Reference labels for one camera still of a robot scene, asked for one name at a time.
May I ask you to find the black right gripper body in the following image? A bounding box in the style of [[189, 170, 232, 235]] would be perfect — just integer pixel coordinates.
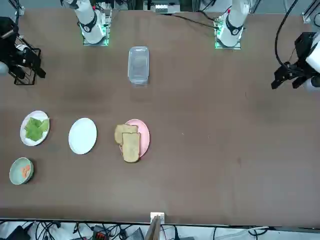
[[0, 17, 20, 63]]

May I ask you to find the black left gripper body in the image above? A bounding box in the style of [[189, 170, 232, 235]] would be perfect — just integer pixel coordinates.
[[294, 32, 316, 66]]

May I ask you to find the green lettuce leaf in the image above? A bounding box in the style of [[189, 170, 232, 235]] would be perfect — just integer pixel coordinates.
[[37, 118, 50, 133], [24, 117, 44, 141]]

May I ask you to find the orange food slice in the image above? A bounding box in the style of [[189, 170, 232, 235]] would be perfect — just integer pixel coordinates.
[[20, 164, 32, 179]]

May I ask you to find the brown bread slice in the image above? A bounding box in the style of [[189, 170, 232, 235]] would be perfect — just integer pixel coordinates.
[[121, 132, 142, 164], [114, 124, 139, 146]]

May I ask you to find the white round plate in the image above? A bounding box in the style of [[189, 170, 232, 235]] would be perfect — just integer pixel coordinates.
[[68, 117, 98, 155], [19, 110, 50, 147]]

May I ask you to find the pink round plate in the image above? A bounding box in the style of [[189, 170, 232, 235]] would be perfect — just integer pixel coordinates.
[[119, 118, 151, 159]]

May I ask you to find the clear plastic container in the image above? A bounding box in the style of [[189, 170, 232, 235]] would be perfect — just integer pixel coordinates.
[[127, 46, 151, 88]]

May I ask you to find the pale green bowl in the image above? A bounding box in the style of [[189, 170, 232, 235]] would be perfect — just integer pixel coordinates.
[[9, 156, 35, 185]]

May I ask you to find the grey power strip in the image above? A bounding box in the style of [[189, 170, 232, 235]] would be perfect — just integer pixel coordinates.
[[154, 3, 169, 14]]

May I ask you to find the black box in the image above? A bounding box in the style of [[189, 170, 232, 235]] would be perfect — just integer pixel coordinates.
[[4, 225, 29, 240]]

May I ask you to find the orange black device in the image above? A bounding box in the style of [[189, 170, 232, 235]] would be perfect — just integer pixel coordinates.
[[92, 225, 106, 240]]

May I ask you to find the black wire rack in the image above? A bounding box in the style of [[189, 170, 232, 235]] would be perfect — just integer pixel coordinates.
[[13, 41, 43, 86]]

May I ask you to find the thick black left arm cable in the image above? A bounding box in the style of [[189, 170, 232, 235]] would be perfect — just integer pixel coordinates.
[[274, 0, 300, 67]]

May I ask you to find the aluminium frame profile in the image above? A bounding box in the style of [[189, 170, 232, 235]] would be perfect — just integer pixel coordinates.
[[301, 4, 320, 24]]

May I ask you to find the black cable on table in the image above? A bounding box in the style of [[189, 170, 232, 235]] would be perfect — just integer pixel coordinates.
[[171, 13, 218, 28]]

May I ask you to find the white cable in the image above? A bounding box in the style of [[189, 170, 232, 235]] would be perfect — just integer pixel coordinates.
[[216, 225, 270, 238]]

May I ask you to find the aluminium camera post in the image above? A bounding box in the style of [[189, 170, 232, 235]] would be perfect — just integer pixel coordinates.
[[144, 211, 166, 240]]

